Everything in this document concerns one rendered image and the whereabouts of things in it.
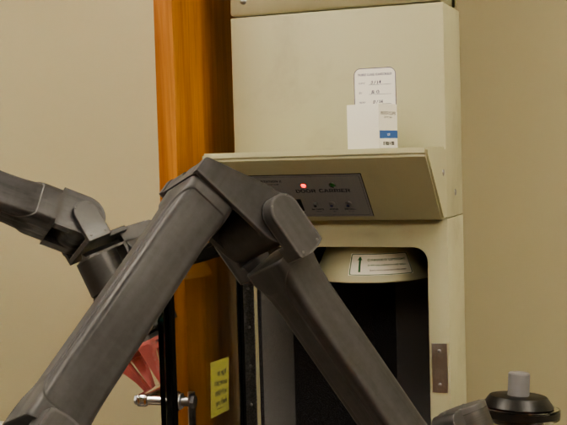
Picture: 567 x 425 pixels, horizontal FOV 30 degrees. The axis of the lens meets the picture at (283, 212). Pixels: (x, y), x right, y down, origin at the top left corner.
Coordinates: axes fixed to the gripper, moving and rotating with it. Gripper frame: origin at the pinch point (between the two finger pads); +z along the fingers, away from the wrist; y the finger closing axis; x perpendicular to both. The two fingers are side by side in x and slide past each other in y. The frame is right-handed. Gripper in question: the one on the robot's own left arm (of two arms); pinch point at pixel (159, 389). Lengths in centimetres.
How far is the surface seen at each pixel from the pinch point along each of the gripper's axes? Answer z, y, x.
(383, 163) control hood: -13.8, -38.3, -9.8
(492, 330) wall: 19, -33, -62
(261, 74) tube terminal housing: -34.3, -25.7, -22.4
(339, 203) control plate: -11.8, -29.2, -15.7
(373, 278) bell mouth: -0.2, -27.3, -22.2
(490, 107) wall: -17, -50, -63
